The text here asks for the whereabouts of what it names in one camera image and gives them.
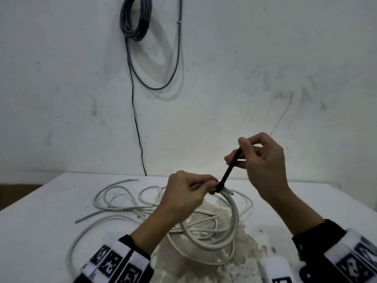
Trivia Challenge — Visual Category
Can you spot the person's right hand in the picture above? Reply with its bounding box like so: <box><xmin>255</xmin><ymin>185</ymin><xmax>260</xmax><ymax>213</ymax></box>
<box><xmin>223</xmin><ymin>132</ymin><xmax>291</xmax><ymax>204</ymax></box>

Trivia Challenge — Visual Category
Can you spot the person's left hand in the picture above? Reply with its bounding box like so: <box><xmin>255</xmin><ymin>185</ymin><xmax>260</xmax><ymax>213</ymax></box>
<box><xmin>157</xmin><ymin>170</ymin><xmax>219</xmax><ymax>227</ymax></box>

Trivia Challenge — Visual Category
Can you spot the black cable tie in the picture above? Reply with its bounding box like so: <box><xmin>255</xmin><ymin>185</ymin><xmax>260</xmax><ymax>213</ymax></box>
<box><xmin>215</xmin><ymin>147</ymin><xmax>243</xmax><ymax>194</ymax></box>

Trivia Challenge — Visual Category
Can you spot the thick white cable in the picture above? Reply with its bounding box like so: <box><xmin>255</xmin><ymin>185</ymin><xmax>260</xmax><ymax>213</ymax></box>
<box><xmin>179</xmin><ymin>185</ymin><xmax>240</xmax><ymax>252</ymax></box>

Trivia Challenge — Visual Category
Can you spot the tangle of white cables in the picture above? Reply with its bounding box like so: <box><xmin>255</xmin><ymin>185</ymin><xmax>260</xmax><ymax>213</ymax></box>
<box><xmin>65</xmin><ymin>179</ymin><xmax>254</xmax><ymax>277</ymax></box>

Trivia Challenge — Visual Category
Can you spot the person's right forearm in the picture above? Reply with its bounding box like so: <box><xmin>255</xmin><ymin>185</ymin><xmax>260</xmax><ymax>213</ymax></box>
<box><xmin>265</xmin><ymin>185</ymin><xmax>324</xmax><ymax>236</ymax></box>

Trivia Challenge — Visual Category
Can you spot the person's left forearm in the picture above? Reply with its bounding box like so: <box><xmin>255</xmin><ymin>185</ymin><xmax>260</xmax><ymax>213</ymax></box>
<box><xmin>129</xmin><ymin>203</ymin><xmax>180</xmax><ymax>257</ymax></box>

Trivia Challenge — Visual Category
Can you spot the thin black wall wire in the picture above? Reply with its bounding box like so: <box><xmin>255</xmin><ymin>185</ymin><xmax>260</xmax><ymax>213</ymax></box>
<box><xmin>126</xmin><ymin>38</ymin><xmax>147</xmax><ymax>176</ymax></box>

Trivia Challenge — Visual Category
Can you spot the black left wrist strap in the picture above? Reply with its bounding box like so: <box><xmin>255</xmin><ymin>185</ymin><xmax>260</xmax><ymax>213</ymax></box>
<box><xmin>73</xmin><ymin>235</ymin><xmax>155</xmax><ymax>283</ymax></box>

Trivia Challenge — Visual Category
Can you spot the black wrist strap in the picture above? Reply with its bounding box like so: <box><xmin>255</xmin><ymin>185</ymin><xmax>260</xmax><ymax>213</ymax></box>
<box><xmin>73</xmin><ymin>235</ymin><xmax>155</xmax><ymax>283</ymax></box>
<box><xmin>291</xmin><ymin>219</ymin><xmax>377</xmax><ymax>283</ymax></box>

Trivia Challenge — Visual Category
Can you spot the black right wrist strap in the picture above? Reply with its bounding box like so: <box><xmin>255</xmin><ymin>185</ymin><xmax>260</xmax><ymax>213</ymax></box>
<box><xmin>291</xmin><ymin>219</ymin><xmax>377</xmax><ymax>283</ymax></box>

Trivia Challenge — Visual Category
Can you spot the grey coiled wall cable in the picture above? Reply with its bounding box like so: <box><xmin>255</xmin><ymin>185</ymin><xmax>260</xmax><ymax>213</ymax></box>
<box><xmin>119</xmin><ymin>0</ymin><xmax>184</xmax><ymax>91</ymax></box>

